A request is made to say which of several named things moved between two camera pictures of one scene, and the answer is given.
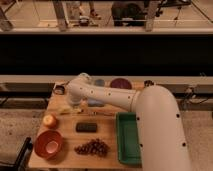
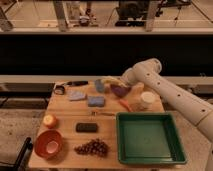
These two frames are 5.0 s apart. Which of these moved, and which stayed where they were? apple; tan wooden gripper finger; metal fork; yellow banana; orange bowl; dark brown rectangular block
Moved: tan wooden gripper finger; yellow banana
Stayed: orange bowl; apple; dark brown rectangular block; metal fork
